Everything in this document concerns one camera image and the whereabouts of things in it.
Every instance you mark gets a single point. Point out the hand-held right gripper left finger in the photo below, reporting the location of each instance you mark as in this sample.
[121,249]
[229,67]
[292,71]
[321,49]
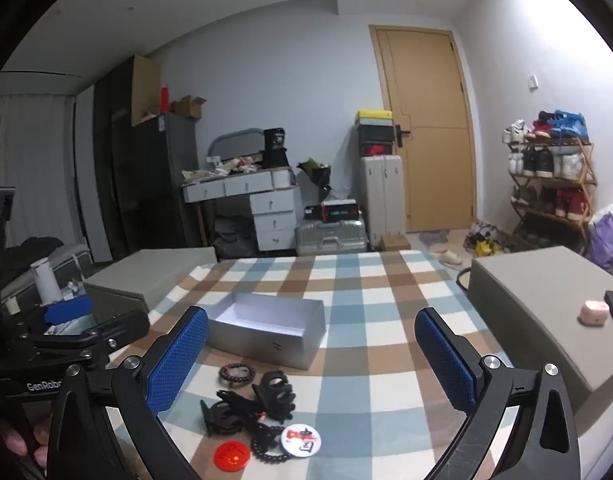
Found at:
[179,360]

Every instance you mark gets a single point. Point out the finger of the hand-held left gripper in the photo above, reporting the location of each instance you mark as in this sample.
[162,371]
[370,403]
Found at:
[116,327]
[66,311]

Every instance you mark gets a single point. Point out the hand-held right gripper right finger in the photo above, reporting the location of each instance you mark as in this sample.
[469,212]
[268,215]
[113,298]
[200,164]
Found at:
[444,355]

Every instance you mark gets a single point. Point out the black hair claw clip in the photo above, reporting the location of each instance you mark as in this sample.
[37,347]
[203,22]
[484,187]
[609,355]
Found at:
[274,390]
[221,417]

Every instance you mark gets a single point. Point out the silver cardboard box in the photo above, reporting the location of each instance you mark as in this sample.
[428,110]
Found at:
[266,345]

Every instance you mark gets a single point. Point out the red round badge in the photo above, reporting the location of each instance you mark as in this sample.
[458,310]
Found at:
[231,457]

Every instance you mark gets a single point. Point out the white round badge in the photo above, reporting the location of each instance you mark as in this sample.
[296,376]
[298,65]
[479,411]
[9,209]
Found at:
[301,440]

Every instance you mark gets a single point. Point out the person's left hand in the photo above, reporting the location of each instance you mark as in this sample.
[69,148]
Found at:
[14,440]

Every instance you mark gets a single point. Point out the dark glass side table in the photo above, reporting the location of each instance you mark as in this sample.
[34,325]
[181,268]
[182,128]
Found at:
[116,305]

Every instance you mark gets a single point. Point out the white bottle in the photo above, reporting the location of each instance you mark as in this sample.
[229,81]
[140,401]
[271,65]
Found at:
[45,282]

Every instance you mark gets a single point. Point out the grey cushion block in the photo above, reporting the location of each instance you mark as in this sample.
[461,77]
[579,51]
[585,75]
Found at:
[526,310]
[146,270]

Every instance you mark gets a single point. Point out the black clothing pile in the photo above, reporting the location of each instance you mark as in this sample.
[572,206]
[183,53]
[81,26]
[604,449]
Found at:
[34,250]

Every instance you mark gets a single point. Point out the beige slipper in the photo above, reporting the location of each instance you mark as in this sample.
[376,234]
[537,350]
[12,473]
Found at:
[451,258]

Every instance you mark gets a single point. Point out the grey slipper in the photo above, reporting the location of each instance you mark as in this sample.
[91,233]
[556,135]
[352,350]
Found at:
[434,236]

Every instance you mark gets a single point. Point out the pile of loose shoes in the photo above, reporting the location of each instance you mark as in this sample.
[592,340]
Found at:
[484,240]

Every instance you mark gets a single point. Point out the small cardboard box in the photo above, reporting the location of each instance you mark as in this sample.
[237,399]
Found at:
[395,242]

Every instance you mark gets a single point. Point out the grey bag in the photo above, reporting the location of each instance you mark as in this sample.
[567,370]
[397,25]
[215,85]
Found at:
[234,240]

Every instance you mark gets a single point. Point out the dark refrigerator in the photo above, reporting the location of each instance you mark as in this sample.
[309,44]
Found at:
[156,185]

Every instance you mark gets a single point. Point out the white curtain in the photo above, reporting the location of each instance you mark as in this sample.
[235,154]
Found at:
[31,160]

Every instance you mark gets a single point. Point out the pink earbud case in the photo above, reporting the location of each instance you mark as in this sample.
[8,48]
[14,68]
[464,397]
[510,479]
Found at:
[593,314]

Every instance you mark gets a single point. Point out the dark wardrobe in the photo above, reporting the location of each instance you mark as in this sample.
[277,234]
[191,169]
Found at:
[104,160]

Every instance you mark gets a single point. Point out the silver suitcase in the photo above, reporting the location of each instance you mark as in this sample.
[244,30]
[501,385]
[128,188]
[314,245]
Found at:
[331,240]

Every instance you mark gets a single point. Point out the white suitcase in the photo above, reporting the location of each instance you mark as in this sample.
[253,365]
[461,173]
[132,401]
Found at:
[384,200]

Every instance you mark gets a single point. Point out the black box with red edge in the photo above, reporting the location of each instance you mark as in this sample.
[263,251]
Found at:
[339,210]

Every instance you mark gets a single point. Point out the white desk with drawers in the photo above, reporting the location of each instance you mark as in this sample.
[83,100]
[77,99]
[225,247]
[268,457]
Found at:
[271,202]

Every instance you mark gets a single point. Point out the desk clutter pile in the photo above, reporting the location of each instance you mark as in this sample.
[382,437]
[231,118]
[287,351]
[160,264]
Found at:
[221,167]

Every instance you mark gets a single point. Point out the small black box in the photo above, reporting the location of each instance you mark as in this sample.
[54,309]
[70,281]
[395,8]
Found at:
[313,212]

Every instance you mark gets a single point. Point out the purple bag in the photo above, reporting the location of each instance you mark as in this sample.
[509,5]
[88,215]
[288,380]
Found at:
[606,242]

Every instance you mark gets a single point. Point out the wooden shoe rack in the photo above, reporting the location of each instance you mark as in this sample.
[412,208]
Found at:
[556,178]

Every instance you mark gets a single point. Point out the black and red shoe box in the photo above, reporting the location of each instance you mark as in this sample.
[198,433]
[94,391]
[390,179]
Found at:
[376,150]

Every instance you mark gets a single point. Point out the grey chair back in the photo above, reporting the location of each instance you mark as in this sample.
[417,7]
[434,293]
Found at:
[231,142]

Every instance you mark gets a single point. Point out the black wrapped bouquet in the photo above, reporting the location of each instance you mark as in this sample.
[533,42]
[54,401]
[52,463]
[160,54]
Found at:
[316,175]

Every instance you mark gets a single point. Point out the open cardboard boxes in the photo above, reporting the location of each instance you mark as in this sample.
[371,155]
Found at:
[186,107]

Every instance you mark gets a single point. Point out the red container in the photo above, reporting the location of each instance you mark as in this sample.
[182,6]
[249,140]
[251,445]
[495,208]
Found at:
[164,100]

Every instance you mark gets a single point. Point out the black bucket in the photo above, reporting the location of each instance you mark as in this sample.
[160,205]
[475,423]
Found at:
[275,147]

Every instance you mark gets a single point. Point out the flat cardboard sheet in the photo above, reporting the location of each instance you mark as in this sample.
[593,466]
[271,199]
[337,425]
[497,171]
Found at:
[145,90]

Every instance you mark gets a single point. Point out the wooden door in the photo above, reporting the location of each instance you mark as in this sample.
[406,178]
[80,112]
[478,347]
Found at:
[431,110]

